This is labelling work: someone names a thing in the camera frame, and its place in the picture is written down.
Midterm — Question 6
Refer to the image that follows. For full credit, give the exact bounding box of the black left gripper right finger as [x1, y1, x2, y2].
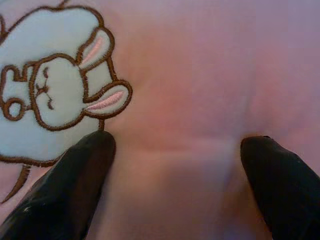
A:
[240, 135, 320, 240]

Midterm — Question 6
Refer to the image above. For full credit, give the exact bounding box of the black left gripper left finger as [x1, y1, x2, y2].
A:
[0, 130, 117, 240]

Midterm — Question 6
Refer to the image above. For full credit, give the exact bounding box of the pink pillow with bunny embroidery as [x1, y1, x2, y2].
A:
[0, 0, 320, 240]

